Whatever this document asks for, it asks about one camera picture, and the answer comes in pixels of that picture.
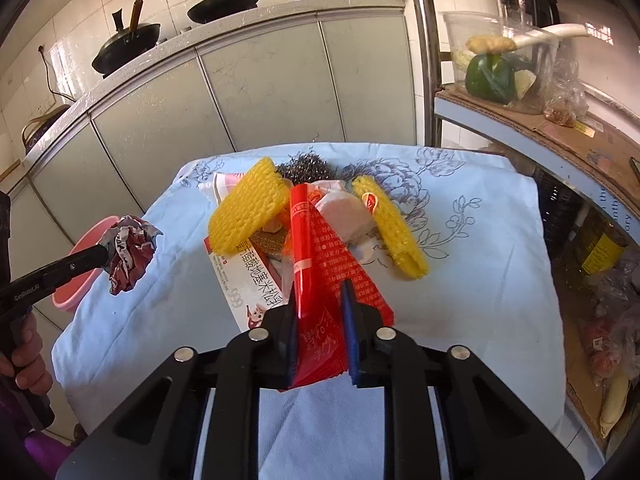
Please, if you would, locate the black power cable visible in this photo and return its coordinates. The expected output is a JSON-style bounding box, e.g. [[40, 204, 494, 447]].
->
[[37, 44, 76, 106]]

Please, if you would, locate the white radish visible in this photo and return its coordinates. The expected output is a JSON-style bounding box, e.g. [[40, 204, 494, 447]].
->
[[512, 23, 589, 50]]

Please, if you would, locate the pink plastic bucket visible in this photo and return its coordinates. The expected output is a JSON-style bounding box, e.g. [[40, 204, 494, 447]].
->
[[52, 214, 122, 314]]

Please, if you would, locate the person's left hand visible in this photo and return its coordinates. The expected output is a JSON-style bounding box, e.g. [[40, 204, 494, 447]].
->
[[0, 313, 53, 396]]

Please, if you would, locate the pink white paper bag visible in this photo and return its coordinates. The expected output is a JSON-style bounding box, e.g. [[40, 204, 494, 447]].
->
[[307, 180, 374, 243]]

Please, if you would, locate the clear plastic container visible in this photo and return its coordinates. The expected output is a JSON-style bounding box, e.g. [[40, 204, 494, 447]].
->
[[442, 11, 560, 114]]

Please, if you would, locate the black wok with lid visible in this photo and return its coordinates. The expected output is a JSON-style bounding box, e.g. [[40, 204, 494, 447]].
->
[[91, 0, 160, 78]]

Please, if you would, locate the large yellow foam net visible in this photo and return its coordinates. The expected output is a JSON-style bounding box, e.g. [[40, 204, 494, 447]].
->
[[207, 157, 290, 256]]

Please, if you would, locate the ginger root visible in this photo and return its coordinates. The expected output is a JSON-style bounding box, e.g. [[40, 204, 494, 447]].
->
[[465, 35, 518, 55]]

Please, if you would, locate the black frying pan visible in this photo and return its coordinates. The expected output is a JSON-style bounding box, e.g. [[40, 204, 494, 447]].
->
[[186, 0, 259, 24]]

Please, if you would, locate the black blender jug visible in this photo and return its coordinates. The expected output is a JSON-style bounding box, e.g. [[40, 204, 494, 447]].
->
[[497, 0, 561, 28]]

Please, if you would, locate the yellow tin can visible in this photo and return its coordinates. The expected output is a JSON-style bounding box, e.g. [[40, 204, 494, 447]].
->
[[572, 209, 628, 275]]

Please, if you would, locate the grey kitchen cabinet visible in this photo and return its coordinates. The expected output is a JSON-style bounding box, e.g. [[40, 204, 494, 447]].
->
[[6, 0, 416, 414]]

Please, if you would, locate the white red medicine box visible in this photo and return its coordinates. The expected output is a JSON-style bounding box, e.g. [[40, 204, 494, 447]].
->
[[204, 237, 288, 332]]

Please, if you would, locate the steel wool scrubber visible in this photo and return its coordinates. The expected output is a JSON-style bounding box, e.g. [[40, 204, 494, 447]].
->
[[277, 152, 335, 185]]

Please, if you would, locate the red plastic snack bag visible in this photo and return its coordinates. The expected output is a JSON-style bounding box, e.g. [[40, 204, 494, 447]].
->
[[290, 184, 394, 388]]

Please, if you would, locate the induction cooker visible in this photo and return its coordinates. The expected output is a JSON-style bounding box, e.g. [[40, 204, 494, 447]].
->
[[21, 104, 70, 154]]

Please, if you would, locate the colourful wrapper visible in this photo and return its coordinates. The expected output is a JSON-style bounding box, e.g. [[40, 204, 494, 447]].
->
[[99, 216, 163, 296]]

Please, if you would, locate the green pepper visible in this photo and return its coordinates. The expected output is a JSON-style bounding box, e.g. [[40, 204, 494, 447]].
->
[[464, 54, 537, 105]]

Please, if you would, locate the light blue floral cloth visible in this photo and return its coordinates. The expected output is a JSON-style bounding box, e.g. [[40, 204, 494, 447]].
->
[[52, 143, 565, 479]]

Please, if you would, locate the metal shelf rack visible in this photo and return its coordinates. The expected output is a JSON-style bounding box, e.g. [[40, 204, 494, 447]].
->
[[413, 0, 639, 453]]

